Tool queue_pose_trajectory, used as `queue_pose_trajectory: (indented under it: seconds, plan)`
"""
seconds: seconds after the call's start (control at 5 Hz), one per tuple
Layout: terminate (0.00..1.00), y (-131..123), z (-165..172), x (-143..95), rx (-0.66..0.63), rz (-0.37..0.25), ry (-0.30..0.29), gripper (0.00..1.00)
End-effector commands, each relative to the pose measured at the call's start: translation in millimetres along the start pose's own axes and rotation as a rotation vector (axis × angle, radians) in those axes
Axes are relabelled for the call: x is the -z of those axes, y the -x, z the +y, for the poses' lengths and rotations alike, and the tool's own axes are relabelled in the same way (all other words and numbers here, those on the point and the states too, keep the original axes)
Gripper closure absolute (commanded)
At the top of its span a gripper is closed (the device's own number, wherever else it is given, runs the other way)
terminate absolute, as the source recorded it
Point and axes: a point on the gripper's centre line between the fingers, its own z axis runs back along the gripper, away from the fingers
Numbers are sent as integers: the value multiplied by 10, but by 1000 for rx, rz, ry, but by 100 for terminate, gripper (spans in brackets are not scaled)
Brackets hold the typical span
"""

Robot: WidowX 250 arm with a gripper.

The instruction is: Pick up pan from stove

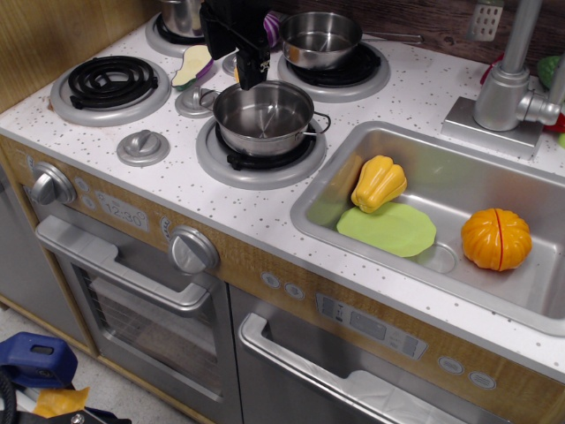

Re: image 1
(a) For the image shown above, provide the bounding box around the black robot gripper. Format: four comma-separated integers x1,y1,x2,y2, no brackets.
200,0,271,90

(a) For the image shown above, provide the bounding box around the steel two-handled pot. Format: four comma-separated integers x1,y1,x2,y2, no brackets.
199,80,332,157

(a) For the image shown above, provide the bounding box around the grey stove knob rear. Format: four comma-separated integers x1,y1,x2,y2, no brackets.
222,53,237,77

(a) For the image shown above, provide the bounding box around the grey stove knob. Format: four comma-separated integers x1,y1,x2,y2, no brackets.
222,53,237,77
175,86,219,118
117,130,170,167

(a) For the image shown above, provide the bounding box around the grey stove knob upper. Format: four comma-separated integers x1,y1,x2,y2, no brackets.
175,86,219,118

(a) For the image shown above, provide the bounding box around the grey stove knob lower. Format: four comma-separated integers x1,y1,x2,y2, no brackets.
117,130,170,167

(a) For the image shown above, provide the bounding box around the purple toy onion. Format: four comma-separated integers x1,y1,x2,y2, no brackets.
263,12,281,49

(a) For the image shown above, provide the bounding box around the toy eggplant half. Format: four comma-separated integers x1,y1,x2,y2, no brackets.
171,45,214,90

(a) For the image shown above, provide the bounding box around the tall steel pot rear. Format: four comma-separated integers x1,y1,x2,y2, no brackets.
160,0,203,38

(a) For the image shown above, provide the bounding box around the rear left black coil burner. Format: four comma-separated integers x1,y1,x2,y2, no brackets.
154,14,205,45

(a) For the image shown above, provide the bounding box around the black coil burner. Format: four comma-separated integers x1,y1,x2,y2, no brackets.
154,14,205,45
67,56,159,110
215,124,316,170
287,43,382,88

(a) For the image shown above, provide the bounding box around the front right black coil burner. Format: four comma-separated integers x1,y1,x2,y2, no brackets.
215,124,316,170

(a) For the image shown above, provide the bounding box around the rear right black coil burner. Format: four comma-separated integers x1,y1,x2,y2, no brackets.
287,43,382,88

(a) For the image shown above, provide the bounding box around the front left black coil burner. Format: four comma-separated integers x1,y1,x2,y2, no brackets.
67,56,159,110

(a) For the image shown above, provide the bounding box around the yellow toy bell pepper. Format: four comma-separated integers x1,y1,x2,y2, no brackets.
350,155,407,213

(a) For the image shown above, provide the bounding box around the oven clock display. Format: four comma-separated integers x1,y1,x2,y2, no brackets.
95,191,149,232

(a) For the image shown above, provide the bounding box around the right oven dial knob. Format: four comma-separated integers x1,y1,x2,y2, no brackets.
169,225,220,276

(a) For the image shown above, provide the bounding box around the oven dial knob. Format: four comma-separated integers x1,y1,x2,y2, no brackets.
169,225,220,276
30,162,77,205

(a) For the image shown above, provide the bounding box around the green toy plate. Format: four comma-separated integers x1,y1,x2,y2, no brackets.
336,202,437,257

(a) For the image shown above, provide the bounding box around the silver toy sink basin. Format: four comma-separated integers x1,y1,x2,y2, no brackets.
290,122,564,337

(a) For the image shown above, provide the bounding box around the red toy item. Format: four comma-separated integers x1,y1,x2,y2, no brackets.
480,53,504,86

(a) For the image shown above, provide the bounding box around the silver slotted spatula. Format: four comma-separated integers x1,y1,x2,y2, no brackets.
465,0,504,42

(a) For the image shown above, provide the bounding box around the left oven dial knob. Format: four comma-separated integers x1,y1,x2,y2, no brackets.
30,162,77,205

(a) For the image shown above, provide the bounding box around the silver toy faucet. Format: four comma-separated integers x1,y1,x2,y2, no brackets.
441,1,564,159

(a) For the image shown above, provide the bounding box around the toy oven door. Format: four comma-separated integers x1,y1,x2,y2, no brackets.
34,201,242,423

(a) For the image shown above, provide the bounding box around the green toy vegetable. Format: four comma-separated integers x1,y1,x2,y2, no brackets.
537,56,561,89

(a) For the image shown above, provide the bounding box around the orange toy pumpkin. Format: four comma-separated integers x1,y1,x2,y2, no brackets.
461,208,533,272

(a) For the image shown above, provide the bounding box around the toy dishwasher door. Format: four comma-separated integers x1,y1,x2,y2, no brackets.
230,287,564,423

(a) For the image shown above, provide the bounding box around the dishwasher control panel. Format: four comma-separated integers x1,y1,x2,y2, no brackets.
316,292,428,360

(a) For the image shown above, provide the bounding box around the blue clamp tool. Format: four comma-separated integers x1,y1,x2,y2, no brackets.
1,332,78,389

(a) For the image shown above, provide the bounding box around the yellow tape piece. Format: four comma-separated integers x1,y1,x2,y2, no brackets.
33,387,90,419

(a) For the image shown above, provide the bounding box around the steel saucepan with long handle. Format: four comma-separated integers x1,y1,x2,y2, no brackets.
279,11,424,71

